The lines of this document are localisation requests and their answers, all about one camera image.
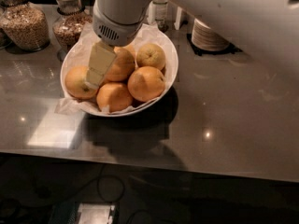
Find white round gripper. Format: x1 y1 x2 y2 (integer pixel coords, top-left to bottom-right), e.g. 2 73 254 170
85 0 152 89

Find orange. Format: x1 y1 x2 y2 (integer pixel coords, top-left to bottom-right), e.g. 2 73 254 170
136 43 166 70
127 66 165 102
106 45 135 81
64 65 97 100
96 82 134 113

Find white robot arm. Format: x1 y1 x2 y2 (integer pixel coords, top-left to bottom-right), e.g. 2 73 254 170
93 0 299 82

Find white paper bowl liner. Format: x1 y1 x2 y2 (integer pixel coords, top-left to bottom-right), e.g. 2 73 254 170
55 22 174 116

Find white oval bowl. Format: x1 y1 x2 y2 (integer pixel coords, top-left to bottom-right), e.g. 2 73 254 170
59 23 179 118

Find middle glass granola jar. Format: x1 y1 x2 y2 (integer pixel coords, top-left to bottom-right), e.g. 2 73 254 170
52 0 93 51

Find white stand posts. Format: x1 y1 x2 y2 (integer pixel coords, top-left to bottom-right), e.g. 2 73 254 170
147 2 188 30

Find small glass bottle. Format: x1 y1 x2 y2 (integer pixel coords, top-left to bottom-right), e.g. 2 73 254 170
152 0 168 32

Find large glass cereal jar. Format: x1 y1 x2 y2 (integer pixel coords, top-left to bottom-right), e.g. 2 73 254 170
0 0 50 51

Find glass jar at left edge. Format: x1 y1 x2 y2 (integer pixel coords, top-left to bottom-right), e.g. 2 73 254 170
0 7 12 49

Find black tray under bowls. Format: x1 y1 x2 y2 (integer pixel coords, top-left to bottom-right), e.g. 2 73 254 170
186 34 241 56

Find grey box on floor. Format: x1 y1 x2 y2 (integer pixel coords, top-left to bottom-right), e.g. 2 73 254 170
48 202 119 224

